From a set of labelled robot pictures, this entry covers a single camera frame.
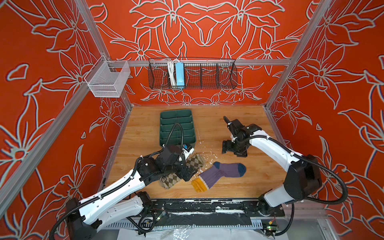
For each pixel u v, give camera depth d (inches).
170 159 21.3
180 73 34.8
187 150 24.5
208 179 32.1
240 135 23.6
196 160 35.3
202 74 38.7
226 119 28.8
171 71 35.2
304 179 16.2
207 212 28.6
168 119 40.4
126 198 18.5
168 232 26.4
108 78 37.4
